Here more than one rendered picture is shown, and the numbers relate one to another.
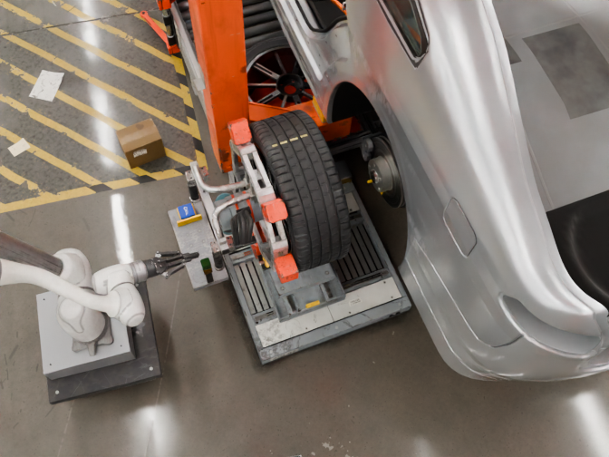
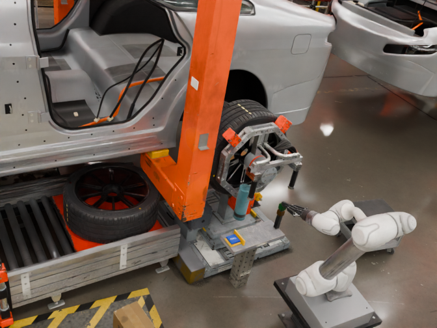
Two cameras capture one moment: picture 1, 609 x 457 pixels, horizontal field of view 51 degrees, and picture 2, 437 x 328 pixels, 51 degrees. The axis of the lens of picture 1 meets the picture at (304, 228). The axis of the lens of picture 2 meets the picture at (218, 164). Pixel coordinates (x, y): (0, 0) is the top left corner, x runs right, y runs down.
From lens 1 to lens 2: 349 cm
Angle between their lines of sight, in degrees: 65
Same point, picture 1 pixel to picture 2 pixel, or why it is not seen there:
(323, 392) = (291, 222)
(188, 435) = not seen: hidden behind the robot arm
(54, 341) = (350, 308)
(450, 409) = (279, 179)
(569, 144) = not seen: hidden behind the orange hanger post
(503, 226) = (315, 17)
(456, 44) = not seen: outside the picture
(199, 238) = (249, 233)
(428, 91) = (265, 15)
